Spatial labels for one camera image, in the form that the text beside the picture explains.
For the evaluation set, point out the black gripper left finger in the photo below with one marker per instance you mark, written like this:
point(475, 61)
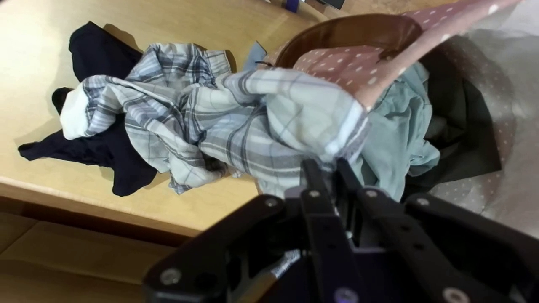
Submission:
point(263, 246)

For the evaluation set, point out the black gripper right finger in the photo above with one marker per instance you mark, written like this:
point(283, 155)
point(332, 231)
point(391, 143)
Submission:
point(443, 252)

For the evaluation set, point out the blue grey checkered shirt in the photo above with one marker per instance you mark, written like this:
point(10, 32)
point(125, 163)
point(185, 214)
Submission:
point(236, 118)

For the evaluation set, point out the pink patterned laundry bag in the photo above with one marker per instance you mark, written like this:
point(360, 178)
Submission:
point(359, 67)

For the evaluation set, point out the black garment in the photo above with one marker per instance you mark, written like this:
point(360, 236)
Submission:
point(465, 128)

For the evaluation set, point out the teal garment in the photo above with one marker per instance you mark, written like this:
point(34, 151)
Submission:
point(397, 135)

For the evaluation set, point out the navy blue garment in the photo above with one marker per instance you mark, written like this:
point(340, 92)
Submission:
point(94, 50)

